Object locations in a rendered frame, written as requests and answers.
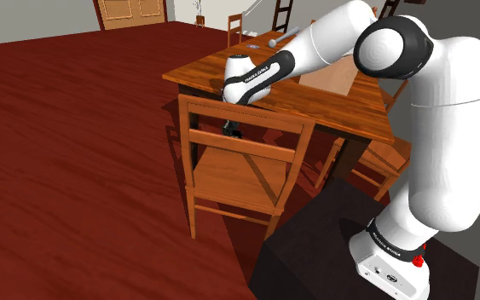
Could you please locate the potted plant on stand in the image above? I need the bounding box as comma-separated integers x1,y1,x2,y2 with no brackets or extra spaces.
194,0,207,28

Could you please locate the brown wooden dining table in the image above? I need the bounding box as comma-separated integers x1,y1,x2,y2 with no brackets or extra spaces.
162,29,396,189

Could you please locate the grey metal ladle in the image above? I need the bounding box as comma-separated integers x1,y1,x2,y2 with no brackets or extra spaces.
268,26,301,49

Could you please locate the dark robot stand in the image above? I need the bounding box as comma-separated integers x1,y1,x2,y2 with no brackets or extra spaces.
247,176,480,300

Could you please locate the light wooden chair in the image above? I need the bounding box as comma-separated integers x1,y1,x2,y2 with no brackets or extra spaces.
315,78,413,203
176,93,316,241
226,13,244,49

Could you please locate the dark wooden ladder-back chair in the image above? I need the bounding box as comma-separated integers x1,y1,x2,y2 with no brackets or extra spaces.
271,0,295,34
379,0,401,20

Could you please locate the tan flat board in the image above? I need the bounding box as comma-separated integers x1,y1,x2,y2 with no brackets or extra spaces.
298,54,360,98

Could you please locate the brown panelled door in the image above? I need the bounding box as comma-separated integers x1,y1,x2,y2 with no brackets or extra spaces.
92,0,170,32

